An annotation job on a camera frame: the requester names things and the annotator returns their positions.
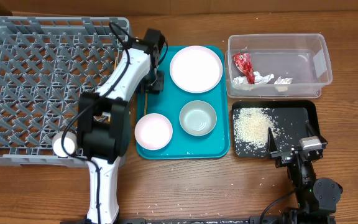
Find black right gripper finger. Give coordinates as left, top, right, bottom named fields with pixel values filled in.
left=305, top=121, right=328, bottom=144
left=267, top=128, right=277, bottom=153

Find white rice grains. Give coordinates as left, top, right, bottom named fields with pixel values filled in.
left=233, top=108, right=293, bottom=158

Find large white plate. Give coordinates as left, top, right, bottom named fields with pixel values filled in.
left=170, top=45, right=223, bottom=93

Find small pink-rimmed white plate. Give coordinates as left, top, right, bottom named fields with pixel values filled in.
left=134, top=113, right=173, bottom=151

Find grey bowl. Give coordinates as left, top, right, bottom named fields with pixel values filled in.
left=179, top=100, right=217, bottom=136

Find white tissue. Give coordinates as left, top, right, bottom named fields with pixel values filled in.
left=233, top=71, right=275, bottom=91

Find white paper cup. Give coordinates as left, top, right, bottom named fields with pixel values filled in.
left=52, top=131, right=78, bottom=157

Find wooden chopstick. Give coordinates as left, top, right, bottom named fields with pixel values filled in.
left=144, top=93, right=148, bottom=116

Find red snack wrapper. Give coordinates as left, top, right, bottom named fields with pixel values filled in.
left=232, top=52, right=255, bottom=84

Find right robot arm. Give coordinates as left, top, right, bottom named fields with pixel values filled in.
left=258, top=123, right=343, bottom=223

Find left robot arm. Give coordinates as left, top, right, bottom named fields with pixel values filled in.
left=60, top=29, right=168, bottom=223

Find black waste tray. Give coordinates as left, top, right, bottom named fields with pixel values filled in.
left=232, top=100, right=319, bottom=152

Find clear plastic waste bin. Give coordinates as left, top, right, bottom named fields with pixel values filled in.
left=225, top=34, right=333, bottom=99

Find grey dishwasher rack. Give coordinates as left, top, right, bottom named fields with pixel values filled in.
left=0, top=17, right=131, bottom=167

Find teal serving tray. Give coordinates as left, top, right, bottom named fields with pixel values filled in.
left=136, top=46, right=231, bottom=160

